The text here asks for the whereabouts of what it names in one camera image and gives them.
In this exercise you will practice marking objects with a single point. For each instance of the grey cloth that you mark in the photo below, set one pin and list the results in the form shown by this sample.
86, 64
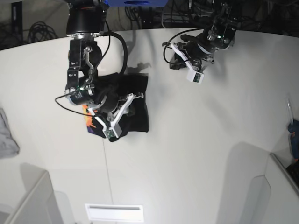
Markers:
8, 146

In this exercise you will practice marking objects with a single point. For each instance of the black T-shirt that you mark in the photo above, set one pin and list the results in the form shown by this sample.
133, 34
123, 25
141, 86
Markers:
122, 85

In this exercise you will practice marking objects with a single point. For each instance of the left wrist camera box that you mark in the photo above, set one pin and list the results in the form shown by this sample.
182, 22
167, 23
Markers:
195, 77

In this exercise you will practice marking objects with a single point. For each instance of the blue glue gun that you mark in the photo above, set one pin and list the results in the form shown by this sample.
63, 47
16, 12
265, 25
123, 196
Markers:
293, 129

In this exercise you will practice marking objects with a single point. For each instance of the black keyboard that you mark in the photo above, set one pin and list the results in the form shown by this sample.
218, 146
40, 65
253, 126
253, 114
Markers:
293, 171

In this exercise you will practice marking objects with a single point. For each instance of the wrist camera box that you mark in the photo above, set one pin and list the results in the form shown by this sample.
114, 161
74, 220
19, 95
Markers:
113, 132
195, 77

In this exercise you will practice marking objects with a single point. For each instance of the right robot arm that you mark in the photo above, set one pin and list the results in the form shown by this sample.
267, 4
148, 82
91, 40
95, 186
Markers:
87, 20

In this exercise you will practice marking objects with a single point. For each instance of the blue box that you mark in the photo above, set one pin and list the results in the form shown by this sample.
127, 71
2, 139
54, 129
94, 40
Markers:
136, 3

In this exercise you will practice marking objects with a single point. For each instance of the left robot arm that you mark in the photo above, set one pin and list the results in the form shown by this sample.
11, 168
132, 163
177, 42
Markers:
218, 33

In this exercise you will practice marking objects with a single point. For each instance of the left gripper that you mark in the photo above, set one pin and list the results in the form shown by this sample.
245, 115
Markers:
199, 55

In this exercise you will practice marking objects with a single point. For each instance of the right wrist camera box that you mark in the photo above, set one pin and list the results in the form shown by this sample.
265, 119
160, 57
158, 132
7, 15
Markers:
113, 132

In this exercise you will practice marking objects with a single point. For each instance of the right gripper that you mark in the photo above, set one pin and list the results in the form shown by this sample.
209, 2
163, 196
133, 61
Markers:
113, 109

